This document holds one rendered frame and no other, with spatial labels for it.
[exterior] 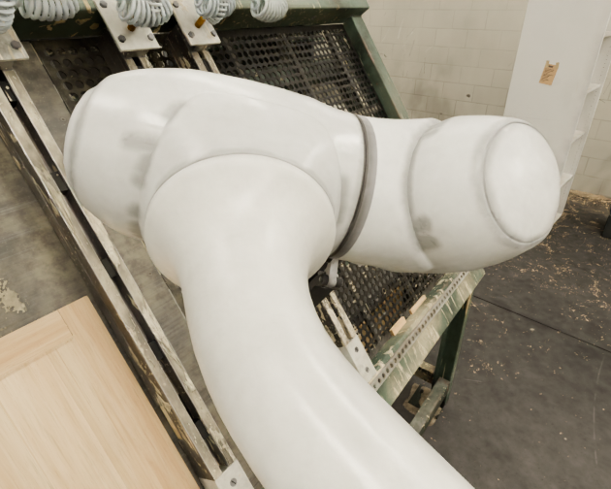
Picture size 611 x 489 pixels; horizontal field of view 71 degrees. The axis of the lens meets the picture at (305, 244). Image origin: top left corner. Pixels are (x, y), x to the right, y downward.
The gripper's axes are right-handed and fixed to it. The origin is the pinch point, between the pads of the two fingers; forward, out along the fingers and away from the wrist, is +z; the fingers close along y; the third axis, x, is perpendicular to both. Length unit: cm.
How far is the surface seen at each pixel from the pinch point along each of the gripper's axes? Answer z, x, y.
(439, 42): 372, -246, 329
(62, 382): 28, 30, -31
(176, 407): 28.6, 9.9, -33.5
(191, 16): 48, 24, 56
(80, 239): 29.0, 33.1, -5.1
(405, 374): 60, -60, -26
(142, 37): 40, 33, 42
